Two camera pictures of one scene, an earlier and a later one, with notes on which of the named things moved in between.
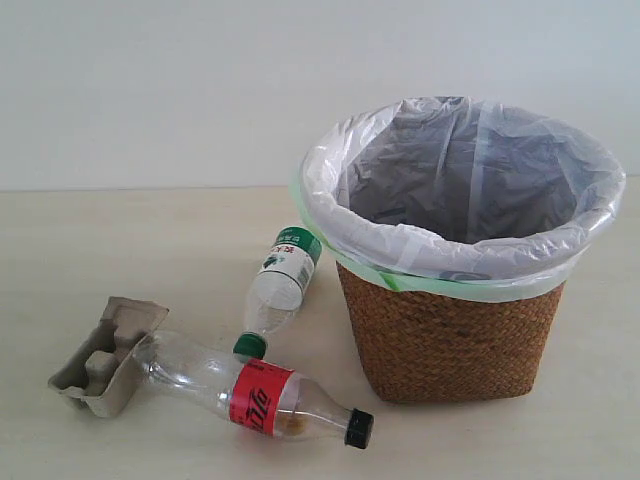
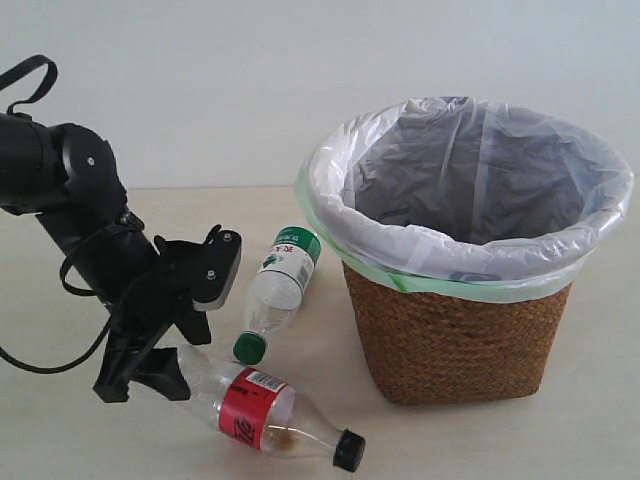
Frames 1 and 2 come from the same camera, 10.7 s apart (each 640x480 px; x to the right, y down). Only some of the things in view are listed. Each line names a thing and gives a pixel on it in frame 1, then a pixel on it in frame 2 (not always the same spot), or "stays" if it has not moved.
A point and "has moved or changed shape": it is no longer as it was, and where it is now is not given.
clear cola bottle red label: (269, 398) has moved or changed shape
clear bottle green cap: (279, 290) stays
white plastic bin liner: (464, 189) stays
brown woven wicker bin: (427, 349) stays
